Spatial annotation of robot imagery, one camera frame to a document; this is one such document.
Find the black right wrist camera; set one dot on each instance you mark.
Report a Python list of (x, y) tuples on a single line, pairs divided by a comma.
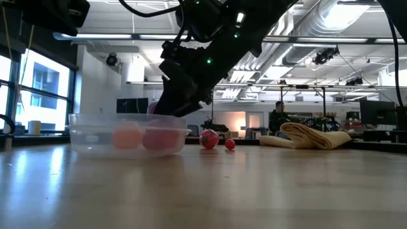
[(178, 79)]

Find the silver ceiling duct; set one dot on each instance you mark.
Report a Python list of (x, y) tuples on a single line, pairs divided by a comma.
[(318, 19)]

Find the black round ceiling camera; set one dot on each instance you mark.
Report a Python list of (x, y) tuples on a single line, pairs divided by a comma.
[(111, 59)]

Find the red toy dragon fruit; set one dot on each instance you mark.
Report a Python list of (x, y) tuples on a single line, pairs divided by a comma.
[(209, 139)]

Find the folded yellow cloth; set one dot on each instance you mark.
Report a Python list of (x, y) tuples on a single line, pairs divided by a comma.
[(314, 136)]

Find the orange toy fruit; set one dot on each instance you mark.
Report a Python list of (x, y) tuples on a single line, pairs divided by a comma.
[(127, 137)]

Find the white cup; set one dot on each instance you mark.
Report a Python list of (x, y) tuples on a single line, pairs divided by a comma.
[(34, 127)]

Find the large black computer monitor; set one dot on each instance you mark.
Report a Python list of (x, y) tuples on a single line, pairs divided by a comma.
[(377, 112)]

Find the clear plastic tupperware container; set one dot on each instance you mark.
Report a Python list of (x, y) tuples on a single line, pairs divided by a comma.
[(92, 140)]

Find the person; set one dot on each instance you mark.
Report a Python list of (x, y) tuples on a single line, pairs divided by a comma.
[(278, 119)]

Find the dark window frame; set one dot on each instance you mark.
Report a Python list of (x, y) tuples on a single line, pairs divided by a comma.
[(73, 89)]

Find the red toy tomato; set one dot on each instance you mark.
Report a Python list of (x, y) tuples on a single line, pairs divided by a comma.
[(160, 137)]

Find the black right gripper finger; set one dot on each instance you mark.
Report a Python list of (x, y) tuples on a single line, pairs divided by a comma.
[(184, 106), (162, 106)]

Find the dark computer monitor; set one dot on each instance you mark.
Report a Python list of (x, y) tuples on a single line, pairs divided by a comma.
[(401, 118)]

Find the black metal stand frame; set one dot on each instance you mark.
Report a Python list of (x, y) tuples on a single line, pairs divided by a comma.
[(324, 98)]

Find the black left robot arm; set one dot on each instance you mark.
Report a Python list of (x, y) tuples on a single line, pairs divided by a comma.
[(41, 14)]

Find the small red toy cherry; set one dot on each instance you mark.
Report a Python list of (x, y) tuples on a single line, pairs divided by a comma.
[(229, 144)]

